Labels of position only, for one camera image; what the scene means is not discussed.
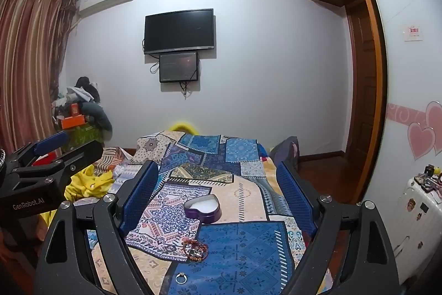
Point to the yellow plastic stool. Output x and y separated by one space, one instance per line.
184 127

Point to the white wardrobe sliding door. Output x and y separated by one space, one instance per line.
412 131

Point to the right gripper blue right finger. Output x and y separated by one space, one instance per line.
367 265

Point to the purple heart jewelry box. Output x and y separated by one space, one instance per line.
205 208

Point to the white suitcase with stickers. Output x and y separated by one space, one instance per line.
417 224

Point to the patchwork patterned bed quilt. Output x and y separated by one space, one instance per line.
216 222

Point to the wooden door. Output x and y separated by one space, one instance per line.
364 92

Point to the black wall television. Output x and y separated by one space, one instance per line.
179 31

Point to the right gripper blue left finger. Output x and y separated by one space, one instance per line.
66 265

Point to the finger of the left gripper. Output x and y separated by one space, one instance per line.
74 161
51 143

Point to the yellow cloth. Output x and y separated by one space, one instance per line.
88 183

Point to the orange box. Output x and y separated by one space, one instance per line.
71 122

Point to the striped red curtain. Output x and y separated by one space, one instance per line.
34 36

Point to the small black wall monitor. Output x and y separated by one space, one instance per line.
179 67

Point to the dark purple bag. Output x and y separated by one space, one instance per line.
288 150

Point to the pile of clothes and boxes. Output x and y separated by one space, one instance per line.
82 98

